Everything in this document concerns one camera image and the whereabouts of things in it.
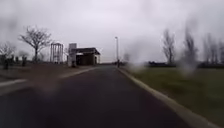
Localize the grass field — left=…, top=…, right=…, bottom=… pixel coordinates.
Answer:
left=119, top=64, right=224, bottom=128

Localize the brown bare verge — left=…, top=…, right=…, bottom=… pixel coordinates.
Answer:
left=0, top=62, right=95, bottom=84

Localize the small bare tree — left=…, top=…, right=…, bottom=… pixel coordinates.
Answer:
left=0, top=41, right=16, bottom=70

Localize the dark asphalt road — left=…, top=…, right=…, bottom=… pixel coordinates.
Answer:
left=0, top=64, right=194, bottom=128

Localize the row of bare trees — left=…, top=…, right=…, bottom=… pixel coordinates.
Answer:
left=161, top=28, right=224, bottom=68

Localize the tall street lamp pole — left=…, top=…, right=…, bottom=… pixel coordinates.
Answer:
left=114, top=36, right=120, bottom=68

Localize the large bare tree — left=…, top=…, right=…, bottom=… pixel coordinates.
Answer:
left=18, top=25, right=54, bottom=64

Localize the pale concrete kerb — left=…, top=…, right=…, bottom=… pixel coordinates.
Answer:
left=0, top=66, right=98, bottom=97
left=115, top=66, right=221, bottom=128

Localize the metal frame structure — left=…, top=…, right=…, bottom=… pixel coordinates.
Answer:
left=49, top=41, right=65, bottom=65

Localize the dark flat-roofed building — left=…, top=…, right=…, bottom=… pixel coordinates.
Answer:
left=67, top=42, right=102, bottom=68

